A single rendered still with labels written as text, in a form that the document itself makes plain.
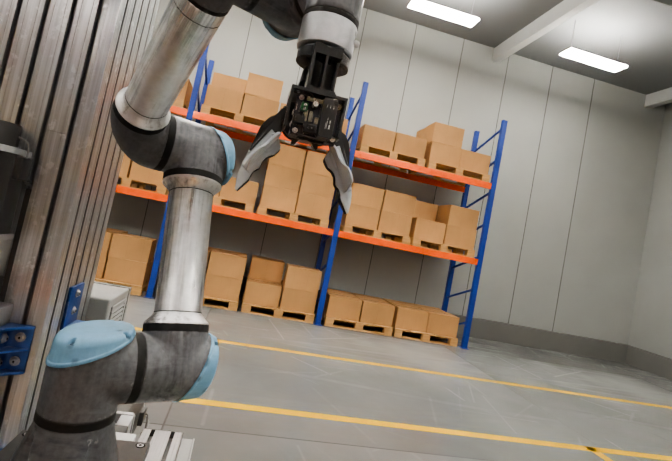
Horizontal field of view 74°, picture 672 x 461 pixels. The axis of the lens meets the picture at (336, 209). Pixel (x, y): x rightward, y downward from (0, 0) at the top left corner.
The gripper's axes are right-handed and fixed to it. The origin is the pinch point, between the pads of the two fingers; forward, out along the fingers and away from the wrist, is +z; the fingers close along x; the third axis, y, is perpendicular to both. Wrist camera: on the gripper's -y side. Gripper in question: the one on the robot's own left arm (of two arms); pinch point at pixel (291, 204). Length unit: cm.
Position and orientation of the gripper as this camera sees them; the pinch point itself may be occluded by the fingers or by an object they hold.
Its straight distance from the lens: 60.0
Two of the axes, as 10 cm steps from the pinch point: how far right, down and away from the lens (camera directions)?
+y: 2.0, -0.2, -9.8
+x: 9.6, 2.1, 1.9
